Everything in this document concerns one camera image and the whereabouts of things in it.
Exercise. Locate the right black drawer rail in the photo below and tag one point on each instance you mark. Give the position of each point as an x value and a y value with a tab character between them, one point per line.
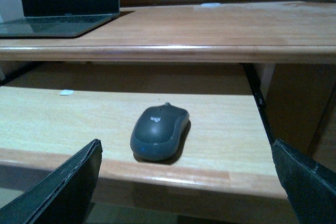
255	85

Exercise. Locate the white round sticker on tray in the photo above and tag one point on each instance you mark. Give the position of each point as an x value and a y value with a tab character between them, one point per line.
66	92

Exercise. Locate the dark grey wireless mouse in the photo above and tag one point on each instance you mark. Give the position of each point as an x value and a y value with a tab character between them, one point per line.
157	133

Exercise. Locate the grey laptop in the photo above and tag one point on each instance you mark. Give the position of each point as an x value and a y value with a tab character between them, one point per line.
59	18

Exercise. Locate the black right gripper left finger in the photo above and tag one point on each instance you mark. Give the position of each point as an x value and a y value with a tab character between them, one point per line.
64	195

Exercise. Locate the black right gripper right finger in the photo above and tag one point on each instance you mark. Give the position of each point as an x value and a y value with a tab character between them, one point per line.
310	186

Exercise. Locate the wooden pull-out keyboard tray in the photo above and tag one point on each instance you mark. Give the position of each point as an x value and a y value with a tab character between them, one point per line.
222	171

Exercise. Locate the white round sticker on desk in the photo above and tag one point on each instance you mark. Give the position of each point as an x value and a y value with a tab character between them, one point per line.
210	5

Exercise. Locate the wooden desk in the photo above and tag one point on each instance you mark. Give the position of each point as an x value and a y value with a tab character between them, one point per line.
265	32

